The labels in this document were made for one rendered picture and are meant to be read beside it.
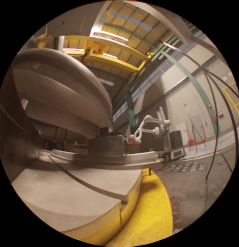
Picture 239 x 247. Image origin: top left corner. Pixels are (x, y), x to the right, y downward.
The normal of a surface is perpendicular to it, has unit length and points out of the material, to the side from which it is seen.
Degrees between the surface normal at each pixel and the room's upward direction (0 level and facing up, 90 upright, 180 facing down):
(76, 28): 180
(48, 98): 90
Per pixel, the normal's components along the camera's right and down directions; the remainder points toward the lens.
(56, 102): 0.84, -0.24
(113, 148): -0.29, -0.33
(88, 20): -0.01, 0.98
